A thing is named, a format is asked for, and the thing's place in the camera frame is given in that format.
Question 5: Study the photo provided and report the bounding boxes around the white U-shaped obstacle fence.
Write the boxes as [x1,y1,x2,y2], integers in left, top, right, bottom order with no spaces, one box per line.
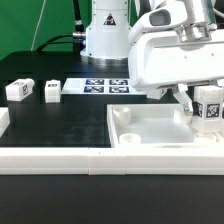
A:
[0,107,224,176]

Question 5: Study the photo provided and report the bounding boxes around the white square table top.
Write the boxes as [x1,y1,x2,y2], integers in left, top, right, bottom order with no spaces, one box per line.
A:
[107,104,224,148]

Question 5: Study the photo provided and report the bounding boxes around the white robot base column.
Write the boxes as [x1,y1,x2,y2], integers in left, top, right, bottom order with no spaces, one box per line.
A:
[80,0,131,66]

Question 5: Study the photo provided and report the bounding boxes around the thin white cable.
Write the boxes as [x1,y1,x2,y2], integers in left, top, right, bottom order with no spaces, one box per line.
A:
[30,0,48,52]

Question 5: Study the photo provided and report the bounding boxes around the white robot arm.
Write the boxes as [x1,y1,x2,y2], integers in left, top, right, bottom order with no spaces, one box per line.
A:
[128,0,224,115]

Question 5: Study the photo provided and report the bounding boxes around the black cables behind base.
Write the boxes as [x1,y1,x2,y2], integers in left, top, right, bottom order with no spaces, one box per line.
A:
[35,0,88,56]

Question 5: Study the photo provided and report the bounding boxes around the white fiducial marker plate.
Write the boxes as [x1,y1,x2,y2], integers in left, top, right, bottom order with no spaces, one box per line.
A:
[62,78,141,95]

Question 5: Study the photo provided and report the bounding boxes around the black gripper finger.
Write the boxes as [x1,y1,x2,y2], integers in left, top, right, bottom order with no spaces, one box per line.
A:
[175,84,193,116]

